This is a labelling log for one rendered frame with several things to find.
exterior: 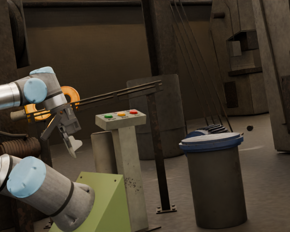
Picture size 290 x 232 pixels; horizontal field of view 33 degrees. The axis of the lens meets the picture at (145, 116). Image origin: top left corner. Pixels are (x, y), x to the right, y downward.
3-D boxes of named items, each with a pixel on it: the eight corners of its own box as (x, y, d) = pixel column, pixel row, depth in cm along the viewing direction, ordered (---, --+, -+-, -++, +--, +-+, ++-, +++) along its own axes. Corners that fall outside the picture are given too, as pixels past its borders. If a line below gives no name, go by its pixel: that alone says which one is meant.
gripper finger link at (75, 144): (87, 153, 192) (78, 131, 192) (73, 159, 191) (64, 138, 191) (86, 153, 195) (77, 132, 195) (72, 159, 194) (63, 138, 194)
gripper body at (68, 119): (82, 130, 192) (70, 102, 191) (62, 139, 190) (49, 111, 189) (79, 130, 199) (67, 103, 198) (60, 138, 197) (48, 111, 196)
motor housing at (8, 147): (9, 234, 278) (-5, 142, 276) (45, 224, 290) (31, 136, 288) (16, 237, 267) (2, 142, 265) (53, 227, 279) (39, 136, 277)
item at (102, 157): (100, 229, 261) (86, 134, 259) (119, 223, 267) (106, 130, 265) (111, 232, 251) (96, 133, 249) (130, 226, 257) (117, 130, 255)
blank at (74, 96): (50, 89, 283) (49, 89, 279) (75, 83, 282) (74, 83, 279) (57, 115, 283) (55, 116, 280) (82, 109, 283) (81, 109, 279)
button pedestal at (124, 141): (109, 234, 248) (92, 115, 246) (147, 222, 261) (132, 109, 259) (125, 239, 235) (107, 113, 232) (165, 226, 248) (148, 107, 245)
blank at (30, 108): (24, 96, 283) (23, 96, 280) (49, 89, 283) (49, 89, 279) (31, 122, 284) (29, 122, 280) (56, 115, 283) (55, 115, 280)
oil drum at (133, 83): (126, 159, 548) (115, 82, 545) (168, 150, 581) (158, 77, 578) (156, 161, 499) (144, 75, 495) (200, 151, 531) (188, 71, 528)
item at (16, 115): (14, 121, 285) (12, 112, 285) (29, 118, 285) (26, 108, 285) (12, 122, 279) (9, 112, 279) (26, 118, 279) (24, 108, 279)
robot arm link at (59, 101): (43, 101, 187) (41, 102, 197) (48, 113, 188) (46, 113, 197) (64, 92, 190) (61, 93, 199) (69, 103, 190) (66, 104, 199)
